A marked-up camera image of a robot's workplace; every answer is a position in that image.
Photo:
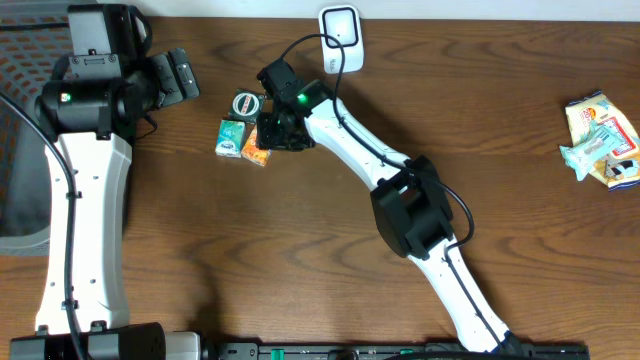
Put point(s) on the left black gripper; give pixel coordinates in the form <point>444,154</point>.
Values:
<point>163,68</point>

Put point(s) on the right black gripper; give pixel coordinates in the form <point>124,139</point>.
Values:
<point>265,143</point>

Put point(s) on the orange small snack box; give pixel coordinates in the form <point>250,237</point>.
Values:
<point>252,152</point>

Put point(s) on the dark green round-label packet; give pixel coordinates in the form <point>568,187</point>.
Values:
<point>246,106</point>

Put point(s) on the teal white small box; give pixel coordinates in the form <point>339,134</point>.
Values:
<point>230,138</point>

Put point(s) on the teal snack packet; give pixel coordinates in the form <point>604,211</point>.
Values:
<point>600,141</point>

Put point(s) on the yellow wet wipes pack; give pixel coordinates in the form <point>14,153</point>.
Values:
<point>620,168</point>

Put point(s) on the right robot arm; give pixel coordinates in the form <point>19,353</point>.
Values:
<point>410,203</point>

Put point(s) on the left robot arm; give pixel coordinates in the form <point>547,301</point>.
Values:
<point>88,126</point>

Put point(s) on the white barcode scanner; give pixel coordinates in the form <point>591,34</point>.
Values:
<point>341,22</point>

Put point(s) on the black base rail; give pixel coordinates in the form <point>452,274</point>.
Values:
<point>442,350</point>

